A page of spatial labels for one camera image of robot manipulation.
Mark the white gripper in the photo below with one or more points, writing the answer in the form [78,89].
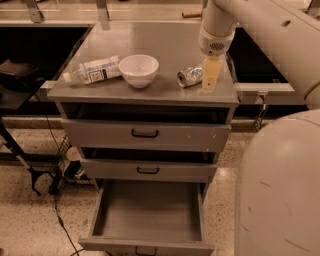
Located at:
[214,43]

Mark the silver blue redbull can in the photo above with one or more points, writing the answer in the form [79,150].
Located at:
[190,76]

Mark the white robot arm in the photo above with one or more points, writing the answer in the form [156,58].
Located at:
[277,202]

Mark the grey drawer cabinet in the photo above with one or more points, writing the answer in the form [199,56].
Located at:
[173,44]

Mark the grey top drawer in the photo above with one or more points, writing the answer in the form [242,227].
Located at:
[168,128]

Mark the grey middle drawer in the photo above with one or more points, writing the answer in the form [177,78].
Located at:
[154,165]

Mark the grey open bottom drawer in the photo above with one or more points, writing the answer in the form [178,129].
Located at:
[148,218]

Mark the white ceramic bowl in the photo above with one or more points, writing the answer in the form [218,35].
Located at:
[139,70]

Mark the clear plastic labelled bottle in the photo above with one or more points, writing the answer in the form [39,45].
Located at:
[94,71]

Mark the black stand with tray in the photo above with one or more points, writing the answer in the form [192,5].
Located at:
[18,83]

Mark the wooden handle on shelf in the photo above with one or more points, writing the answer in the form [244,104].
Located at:
[191,14]

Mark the bottles in wire basket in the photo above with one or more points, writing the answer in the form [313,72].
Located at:
[69,164]

